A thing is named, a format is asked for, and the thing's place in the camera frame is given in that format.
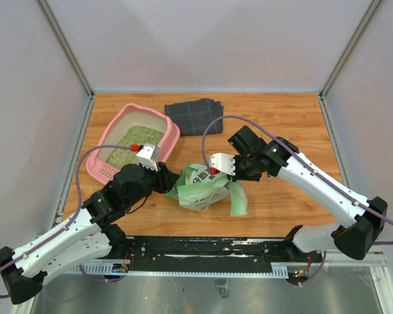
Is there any pink litter box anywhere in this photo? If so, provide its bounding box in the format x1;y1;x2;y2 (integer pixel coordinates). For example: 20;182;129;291
85;103;180;184

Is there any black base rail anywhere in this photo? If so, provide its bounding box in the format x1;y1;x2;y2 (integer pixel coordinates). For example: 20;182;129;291
29;234;384;279

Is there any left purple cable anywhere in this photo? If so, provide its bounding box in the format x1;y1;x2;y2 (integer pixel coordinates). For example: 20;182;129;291
0;143;138;300

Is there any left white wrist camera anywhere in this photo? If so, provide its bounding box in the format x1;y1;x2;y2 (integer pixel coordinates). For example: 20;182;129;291
131;143;160;172

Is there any green cat litter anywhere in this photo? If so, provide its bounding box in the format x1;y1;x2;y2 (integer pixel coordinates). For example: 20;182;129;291
105;126;166;167

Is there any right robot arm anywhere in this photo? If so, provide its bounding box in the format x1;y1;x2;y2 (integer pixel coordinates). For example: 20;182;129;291
228;126;388;262

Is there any dark checked folded cloth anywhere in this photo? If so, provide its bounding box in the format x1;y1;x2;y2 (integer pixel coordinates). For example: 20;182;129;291
164;98;224;137

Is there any green litter bag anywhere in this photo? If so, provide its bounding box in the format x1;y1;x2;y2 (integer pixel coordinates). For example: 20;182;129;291
165;164;248;217

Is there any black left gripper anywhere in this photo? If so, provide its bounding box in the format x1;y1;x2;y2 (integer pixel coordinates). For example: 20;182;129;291
125;159;180;208

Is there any purple cable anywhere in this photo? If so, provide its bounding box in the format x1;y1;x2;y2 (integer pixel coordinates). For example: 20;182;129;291
0;143;138;300
201;114;393;283

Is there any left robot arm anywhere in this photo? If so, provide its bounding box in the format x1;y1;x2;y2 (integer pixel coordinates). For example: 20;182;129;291
0;162;180;305

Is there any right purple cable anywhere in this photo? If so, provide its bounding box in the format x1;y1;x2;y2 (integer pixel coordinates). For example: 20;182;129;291
201;114;393;283

